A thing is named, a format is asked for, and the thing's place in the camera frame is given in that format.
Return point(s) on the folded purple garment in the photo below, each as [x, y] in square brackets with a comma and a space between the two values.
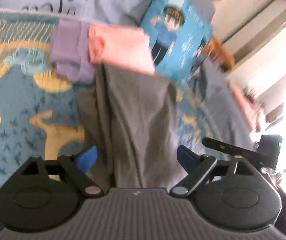
[69, 51]

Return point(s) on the pink towel on duvet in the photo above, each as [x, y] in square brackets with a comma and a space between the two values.
[248, 108]

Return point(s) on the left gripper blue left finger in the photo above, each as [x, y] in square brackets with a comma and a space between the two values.
[76, 168]

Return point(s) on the folded pink towel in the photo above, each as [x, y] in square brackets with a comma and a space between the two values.
[124, 47]

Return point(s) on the blue floral quilt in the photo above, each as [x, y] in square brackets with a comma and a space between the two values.
[38, 112]

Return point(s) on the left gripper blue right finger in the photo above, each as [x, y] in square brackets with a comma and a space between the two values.
[197, 167]

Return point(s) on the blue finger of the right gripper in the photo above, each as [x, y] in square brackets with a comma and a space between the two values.
[228, 149]

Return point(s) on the grey sweatshirt with print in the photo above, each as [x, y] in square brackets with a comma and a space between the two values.
[131, 118]

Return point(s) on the blue cartoon police pillow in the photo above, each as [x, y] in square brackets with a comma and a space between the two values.
[178, 34]

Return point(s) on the yellow wooden stick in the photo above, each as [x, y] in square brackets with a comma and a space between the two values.
[219, 54]

